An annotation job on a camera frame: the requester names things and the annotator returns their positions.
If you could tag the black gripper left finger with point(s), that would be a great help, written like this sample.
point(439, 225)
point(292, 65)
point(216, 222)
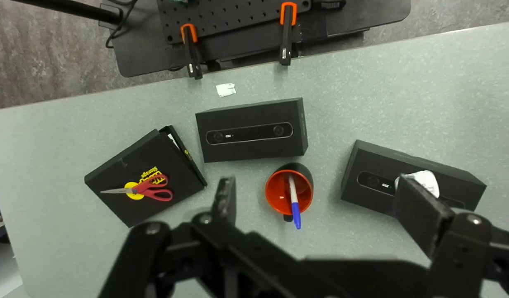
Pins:
point(226, 199)

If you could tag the black flat storage case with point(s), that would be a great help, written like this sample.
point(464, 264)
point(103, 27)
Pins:
point(140, 158)

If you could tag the small white plastic device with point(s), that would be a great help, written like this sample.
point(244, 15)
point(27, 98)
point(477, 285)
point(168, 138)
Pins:
point(429, 179)

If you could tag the orange and black clamp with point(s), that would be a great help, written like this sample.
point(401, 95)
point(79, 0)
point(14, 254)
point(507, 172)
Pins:
point(287, 38)
point(193, 55)

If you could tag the blue sharpie marker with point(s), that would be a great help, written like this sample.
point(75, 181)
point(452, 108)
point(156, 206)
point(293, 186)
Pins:
point(297, 212)

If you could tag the red and black mug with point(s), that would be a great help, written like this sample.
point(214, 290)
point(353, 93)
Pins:
point(277, 192)

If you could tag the white tape piece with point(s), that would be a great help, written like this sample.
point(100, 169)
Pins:
point(226, 90)

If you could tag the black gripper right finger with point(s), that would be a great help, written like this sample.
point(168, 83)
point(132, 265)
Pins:
point(422, 212)

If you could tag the black pole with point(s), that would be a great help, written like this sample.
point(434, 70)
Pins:
point(74, 7)

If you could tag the black camera box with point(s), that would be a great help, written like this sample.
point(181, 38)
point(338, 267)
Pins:
point(249, 149)
point(371, 159)

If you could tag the black perforated board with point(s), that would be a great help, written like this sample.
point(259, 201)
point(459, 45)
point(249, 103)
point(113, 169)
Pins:
point(232, 17)

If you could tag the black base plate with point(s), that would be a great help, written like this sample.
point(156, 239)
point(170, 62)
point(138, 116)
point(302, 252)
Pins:
point(145, 55)

